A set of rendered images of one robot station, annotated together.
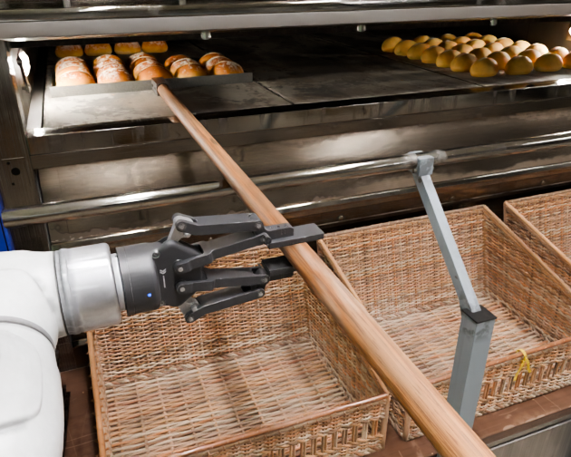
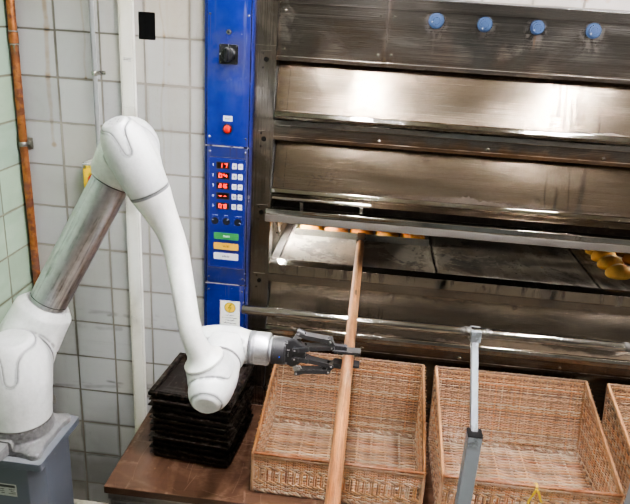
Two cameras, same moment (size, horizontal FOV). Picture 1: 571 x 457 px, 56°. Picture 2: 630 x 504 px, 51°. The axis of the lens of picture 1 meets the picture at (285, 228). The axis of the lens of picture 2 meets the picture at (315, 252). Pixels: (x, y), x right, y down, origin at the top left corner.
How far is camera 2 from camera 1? 1.17 m
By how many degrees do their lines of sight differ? 25
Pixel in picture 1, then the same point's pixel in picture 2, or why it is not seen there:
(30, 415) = (226, 377)
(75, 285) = (254, 345)
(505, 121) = (616, 318)
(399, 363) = (341, 401)
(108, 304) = (263, 355)
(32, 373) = (230, 366)
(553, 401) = not seen: outside the picture
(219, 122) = (379, 276)
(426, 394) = (340, 411)
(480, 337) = (471, 447)
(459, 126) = (570, 314)
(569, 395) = not seen: outside the picture
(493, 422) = not seen: outside the picture
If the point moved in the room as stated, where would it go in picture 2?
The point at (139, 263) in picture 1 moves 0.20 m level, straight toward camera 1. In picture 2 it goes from (278, 343) to (260, 383)
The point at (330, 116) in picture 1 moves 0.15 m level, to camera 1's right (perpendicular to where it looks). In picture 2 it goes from (457, 286) to (499, 296)
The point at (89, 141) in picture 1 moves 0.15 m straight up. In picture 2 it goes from (300, 272) to (302, 233)
